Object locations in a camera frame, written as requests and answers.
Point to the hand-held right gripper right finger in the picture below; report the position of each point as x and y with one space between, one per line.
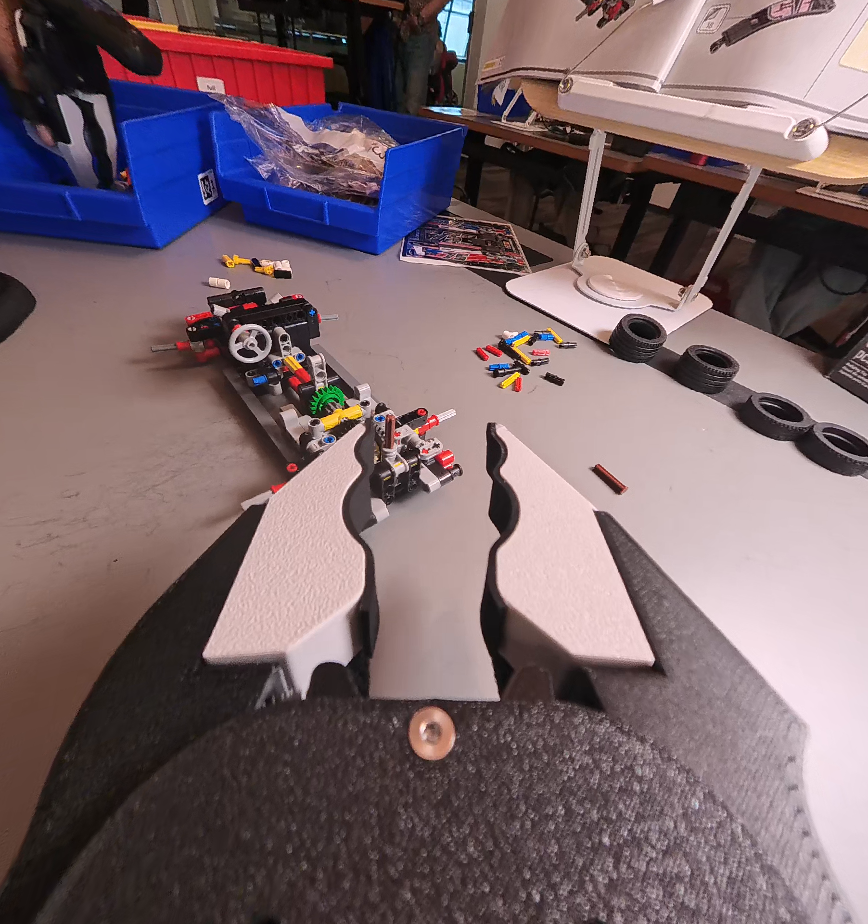
564 578

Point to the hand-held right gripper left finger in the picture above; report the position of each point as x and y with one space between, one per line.
290 578

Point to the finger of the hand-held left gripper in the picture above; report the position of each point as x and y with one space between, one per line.
108 130
76 137

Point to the blue plastic bin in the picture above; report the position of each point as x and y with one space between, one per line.
159 182
419 182

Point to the brown lego axle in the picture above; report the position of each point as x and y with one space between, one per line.
611 479

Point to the pile of small lego pins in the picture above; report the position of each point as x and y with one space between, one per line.
521 354

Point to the lego car chassis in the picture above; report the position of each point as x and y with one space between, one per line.
275 325

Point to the yellow lego connector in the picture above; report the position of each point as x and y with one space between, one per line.
232 261

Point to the clear bags of lego parts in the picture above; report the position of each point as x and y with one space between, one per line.
311 152

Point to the yellow and white Lego bits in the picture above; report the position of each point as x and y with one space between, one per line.
263 266

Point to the black lego tire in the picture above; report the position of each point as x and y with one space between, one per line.
704 375
773 427
838 459
636 347

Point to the black lego set box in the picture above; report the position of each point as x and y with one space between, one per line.
867 368

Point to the lego instruction booklet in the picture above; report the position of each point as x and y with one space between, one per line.
729 51

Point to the red plastic bin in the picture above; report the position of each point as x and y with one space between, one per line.
245 70

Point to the colourful sticker sheet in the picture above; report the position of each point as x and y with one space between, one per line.
469 242

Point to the brown wooden table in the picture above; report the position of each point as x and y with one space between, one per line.
621 156

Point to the white book stand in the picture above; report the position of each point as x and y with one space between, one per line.
693 116

